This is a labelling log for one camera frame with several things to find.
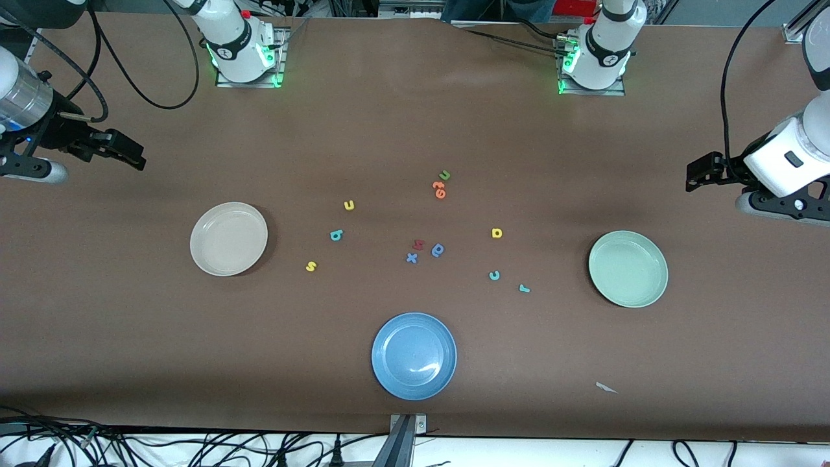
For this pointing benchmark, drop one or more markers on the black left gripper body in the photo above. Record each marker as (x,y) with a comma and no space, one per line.
(727,170)

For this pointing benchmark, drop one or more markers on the white paper scrap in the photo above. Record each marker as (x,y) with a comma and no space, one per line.
(606,388)

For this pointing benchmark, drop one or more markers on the red box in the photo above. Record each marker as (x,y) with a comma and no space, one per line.
(576,6)

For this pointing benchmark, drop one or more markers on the green round plate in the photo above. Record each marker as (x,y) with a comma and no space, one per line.
(628,269)

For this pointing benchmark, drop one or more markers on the grey metal camera bracket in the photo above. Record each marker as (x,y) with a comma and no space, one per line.
(407,425)

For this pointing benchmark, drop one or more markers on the teal foam letter b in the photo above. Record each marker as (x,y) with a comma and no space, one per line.
(337,237)

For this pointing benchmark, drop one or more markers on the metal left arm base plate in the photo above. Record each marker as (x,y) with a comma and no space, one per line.
(593,93)

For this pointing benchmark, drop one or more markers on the beige round plate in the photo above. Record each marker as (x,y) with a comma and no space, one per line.
(227,240)

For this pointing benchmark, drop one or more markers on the person legs in jeans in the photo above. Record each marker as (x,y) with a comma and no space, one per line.
(499,8)

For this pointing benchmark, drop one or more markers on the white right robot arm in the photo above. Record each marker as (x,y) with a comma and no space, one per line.
(237,39)

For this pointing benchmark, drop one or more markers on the aluminium frame profile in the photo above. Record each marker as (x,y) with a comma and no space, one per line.
(794,32)

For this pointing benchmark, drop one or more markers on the black power plug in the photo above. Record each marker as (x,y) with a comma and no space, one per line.
(282,458)
(337,454)

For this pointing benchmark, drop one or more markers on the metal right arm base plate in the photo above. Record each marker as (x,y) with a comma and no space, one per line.
(249,83)

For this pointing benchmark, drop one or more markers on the blue foam letter a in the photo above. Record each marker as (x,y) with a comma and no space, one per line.
(439,252)

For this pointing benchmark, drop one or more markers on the brown table mat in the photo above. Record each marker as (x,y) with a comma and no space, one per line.
(389,130)

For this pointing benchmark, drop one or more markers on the blue round plate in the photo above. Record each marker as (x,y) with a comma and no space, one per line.
(415,357)

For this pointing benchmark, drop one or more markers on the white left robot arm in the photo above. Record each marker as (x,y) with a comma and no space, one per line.
(606,45)

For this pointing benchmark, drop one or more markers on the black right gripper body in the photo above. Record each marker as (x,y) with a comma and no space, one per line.
(67,128)

